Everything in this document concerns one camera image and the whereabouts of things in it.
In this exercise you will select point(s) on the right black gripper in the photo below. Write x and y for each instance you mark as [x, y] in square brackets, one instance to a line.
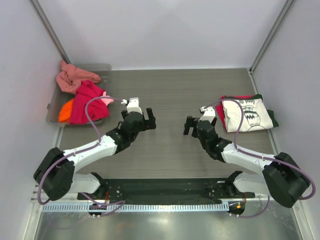
[195, 126]

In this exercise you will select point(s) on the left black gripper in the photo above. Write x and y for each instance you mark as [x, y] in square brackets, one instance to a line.
[145, 120]

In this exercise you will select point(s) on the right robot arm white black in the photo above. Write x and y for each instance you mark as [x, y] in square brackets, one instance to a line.
[277, 176]

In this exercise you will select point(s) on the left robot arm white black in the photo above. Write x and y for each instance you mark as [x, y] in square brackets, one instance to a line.
[57, 175]

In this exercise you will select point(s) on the light pink shirt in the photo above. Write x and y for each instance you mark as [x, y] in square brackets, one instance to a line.
[105, 99]

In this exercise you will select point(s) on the white printed folded t-shirt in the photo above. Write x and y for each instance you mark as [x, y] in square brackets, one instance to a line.
[239, 114]

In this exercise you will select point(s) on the dark green folded t-shirt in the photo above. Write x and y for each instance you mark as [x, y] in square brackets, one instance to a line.
[266, 117]

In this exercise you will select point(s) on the orange shirt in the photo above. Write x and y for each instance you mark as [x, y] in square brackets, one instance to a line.
[65, 112]

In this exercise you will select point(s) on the salmon pink shirt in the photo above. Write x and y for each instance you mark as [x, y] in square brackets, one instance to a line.
[70, 77]

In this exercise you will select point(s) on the clear plastic bin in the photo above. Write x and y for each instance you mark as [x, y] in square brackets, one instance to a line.
[87, 91]

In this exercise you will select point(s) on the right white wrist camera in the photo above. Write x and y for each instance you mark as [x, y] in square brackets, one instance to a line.
[208, 114]

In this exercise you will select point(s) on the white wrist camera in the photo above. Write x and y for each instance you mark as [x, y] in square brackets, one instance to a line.
[133, 106]
[208, 114]

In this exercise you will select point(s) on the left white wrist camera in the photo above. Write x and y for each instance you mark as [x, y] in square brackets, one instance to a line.
[133, 106]

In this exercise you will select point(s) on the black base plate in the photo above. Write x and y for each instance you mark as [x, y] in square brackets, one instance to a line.
[213, 188]

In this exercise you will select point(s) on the slotted white cable duct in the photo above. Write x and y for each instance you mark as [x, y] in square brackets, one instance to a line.
[81, 207]

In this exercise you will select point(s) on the left aluminium frame post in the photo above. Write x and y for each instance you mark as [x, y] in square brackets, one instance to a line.
[49, 29]

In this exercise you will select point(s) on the aluminium frame post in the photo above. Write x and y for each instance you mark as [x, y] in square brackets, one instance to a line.
[285, 10]
[49, 29]

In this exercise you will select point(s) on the right aluminium frame post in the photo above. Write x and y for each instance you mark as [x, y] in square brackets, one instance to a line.
[285, 10]

